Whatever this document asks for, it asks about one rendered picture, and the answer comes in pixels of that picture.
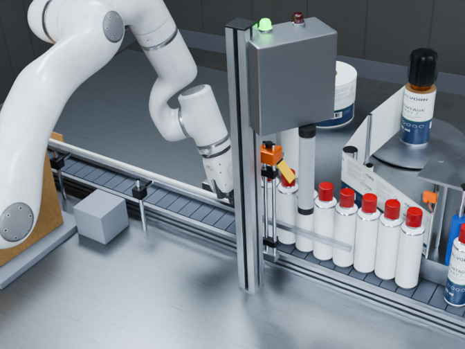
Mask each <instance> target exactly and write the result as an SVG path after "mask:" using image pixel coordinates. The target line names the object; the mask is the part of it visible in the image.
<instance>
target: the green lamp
mask: <svg viewBox="0 0 465 349"><path fill-rule="evenodd" d="M271 31H272V27H271V21H270V19H267V18H265V19H261V21H260V23H259V32H261V33H269V32H271Z"/></svg>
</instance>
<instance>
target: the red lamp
mask: <svg viewBox="0 0 465 349"><path fill-rule="evenodd" d="M291 25H293V26H303V25H304V15H303V14H302V13H301V12H295V13H293V16H292V21H291Z"/></svg>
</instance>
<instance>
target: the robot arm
mask: <svg viewBox="0 0 465 349"><path fill-rule="evenodd" d="M28 24H29V26H30V29H31V30H32V31H33V32H34V34H35V35H36V36H38V38H40V39H42V40H44V41H45V42H48V43H51V44H54V46H52V47H51V48H50V49H49V50H47V51H46V52H45V53H44V54H43V55H41V56H40V57H39V58H37V59H36V60H34V61H33V62H31V63H30V64H29V65H28V66H27V67H25V68H24V69H23V70H22V72H21V73H20V74H19V75H18V77H17V79H16V80H15V82H14V84H13V86H12V88H11V90H10V92H9V94H8V96H7V98H6V100H5V102H4V104H3V107H2V109H1V112H0V249H9V248H11V247H15V246H17V245H18V244H20V243H22V242H23V241H24V240H25V239H26V238H27V237H28V236H29V235H30V234H31V232H32V230H33V229H34V227H35V225H36V222H37V218H38V216H39V210H40V205H41V198H42V182H43V170H44V159H45V154H46V148H47V146H48V142H49V139H50V137H51V134H52V131H53V129H54V127H55V125H56V122H57V120H58V118H59V117H60V114H61V113H62V110H63V108H64V106H65V104H66V103H67V101H68V99H69V98H70V97H71V95H72V94H73V92H74V91H75V90H76V89H77V88H78V87H79V86H80V85H81V84H82V83H83V82H84V81H85V80H87V79H88V78H89V77H91V76H92V75H93V74H94V73H96V72H97V71H99V70H100V69H101V68H102V67H103V66H104V65H106V64H107V63H108V62H109V61H110V60H111V59H112V57H113V56H114V55H115V54H116V52H117V51H118V49H119V48H120V45H121V43H122V40H123V37H124V34H125V26H127V25H128V26H129V28H130V29H131V31H132V33H133V34H134V36H135V38H136V40H137V41H138V43H139V44H140V47H141V48H142V50H143V51H144V53H145V54H146V56H147V58H148V60H149V61H150V63H151V64H152V66H153V67H154V70H155V71H156V73H157V74H158V78H157V79H156V81H155V83H154V86H153V87H152V91H151V94H150V98H149V112H150V115H151V117H152V120H153V121H154V124H155V126H156V127H157V129H158V131H159V132H160V133H161V135H162V136H163V138H164V139H165V140H167V141H179V140H182V139H185V138H189V137H192V138H193V139H194V142H195V143H196V146H197V149H198V151H199V154H202V156H203V165H204V168H205V172H206V176H207V178H208V182H209V184H210V187H211V189H212V191H213V193H216V194H217V199H224V198H226V199H228V201H229V203H230V204H232V205H235V200H234V186H233V161H232V148H231V140H230V137H229V135H228V132H227V129H226V126H225V124H224V121H223V118H222V116H221V113H220V111H219V108H218V105H217V102H216V100H215V97H214V94H213V92H212V89H211V87H210V85H206V84H203V85H199V86H195V87H193V88H190V89H188V90H186V91H184V92H183V93H181V94H180V95H179V97H178V100H179V103H180V105H181V107H180V108H178V109H171V108H170V107H169V106H168V104H167V101H168V100H169V99H170V98H171V97H172V96H173V95H174V94H175V93H177V92H178V91H180V90H182V89H183V88H184V87H186V86H188V85H189V84H190V83H191V82H192V81H193V80H194V79H195V78H196V76H197V66H196V64H195V62H194V60H193V58H192V56H191V54H190V52H189V50H188V48H187V46H186V44H185V42H184V40H183V38H182V36H181V34H180V32H179V30H178V28H177V26H176V24H175V23H174V20H173V18H172V16H171V14H170V13H169V11H168V9H167V7H166V5H165V3H164V1H163V0H34V1H33V2H32V3H31V4H30V7H29V9H28Z"/></svg>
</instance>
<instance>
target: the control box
mask: <svg viewBox="0 0 465 349"><path fill-rule="evenodd" d="M271 27H272V31H271V32H269V33H261V32H259V28H258V29H257V34H256V35H255V36H254V37H250V39H249V41H248V66H249V87H250V126H251V128H252V129H253V130H254V131H255V132H256V133H257V134H258V136H266V135H269V134H274V133H278V132H283V131H285V130H288V129H293V128H297V127H302V126H305V125H310V124H313V123H318V122H321V121H324V120H329V119H332V118H334V105H335V88H336V56H337V39H338V33H337V31H336V30H334V29H333V28H331V27H330V26H328V25H326V24H325V23H324V22H322V21H320V20H319V19H318V18H316V17H310V18H306V19H304V25H303V26H293V25H291V21H290V22H286V23H282V24H276V25H272V26H271Z"/></svg>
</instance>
